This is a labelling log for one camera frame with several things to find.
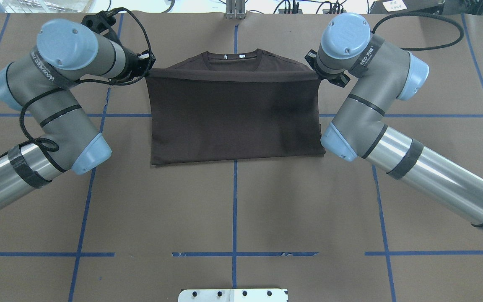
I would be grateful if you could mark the dark brown t-shirt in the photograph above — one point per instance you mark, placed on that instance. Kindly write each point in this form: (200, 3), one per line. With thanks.
(215, 107)

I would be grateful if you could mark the aluminium frame post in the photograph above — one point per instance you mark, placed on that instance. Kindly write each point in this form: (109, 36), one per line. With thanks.
(235, 9)

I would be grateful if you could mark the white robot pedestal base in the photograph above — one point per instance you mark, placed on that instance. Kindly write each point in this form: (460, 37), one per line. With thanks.
(234, 295)

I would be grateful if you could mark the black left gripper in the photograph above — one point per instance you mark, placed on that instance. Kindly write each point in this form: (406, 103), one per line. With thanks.
(130, 63)

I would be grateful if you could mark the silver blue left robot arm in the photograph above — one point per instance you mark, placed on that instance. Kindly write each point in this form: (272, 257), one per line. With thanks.
(59, 134)

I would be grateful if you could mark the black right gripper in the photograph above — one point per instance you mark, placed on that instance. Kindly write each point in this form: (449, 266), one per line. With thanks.
(328, 76)

